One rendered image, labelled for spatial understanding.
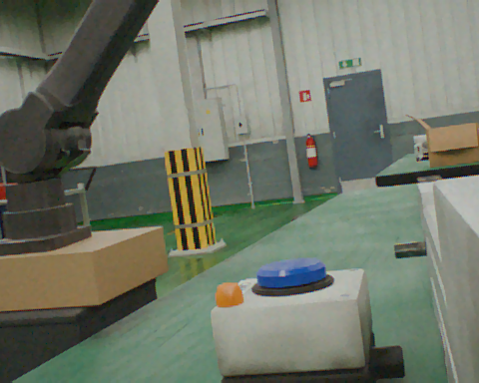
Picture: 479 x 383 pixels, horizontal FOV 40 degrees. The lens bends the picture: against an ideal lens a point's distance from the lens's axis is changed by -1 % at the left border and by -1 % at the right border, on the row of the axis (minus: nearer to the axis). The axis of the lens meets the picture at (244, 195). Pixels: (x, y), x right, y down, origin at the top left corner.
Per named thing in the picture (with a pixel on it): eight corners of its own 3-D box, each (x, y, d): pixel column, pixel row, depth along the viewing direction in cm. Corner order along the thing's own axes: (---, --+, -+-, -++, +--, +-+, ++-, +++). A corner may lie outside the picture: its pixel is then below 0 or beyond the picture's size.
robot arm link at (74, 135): (35, 192, 86) (8, 196, 81) (23, 114, 85) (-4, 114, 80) (96, 186, 83) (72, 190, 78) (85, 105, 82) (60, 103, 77)
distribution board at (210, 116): (194, 213, 1243) (177, 94, 1231) (259, 206, 1203) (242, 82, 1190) (188, 215, 1217) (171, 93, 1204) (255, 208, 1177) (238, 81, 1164)
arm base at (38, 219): (34, 241, 89) (-16, 257, 77) (26, 182, 89) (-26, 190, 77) (95, 235, 87) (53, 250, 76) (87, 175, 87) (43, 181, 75)
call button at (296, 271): (266, 291, 40) (262, 259, 40) (331, 285, 39) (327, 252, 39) (253, 308, 37) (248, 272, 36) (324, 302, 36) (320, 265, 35)
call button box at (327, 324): (253, 368, 43) (240, 273, 43) (405, 358, 41) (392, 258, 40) (223, 418, 35) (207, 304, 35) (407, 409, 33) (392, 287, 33)
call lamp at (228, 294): (221, 301, 37) (218, 280, 37) (246, 299, 36) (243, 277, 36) (213, 308, 35) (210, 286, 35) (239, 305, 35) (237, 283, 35)
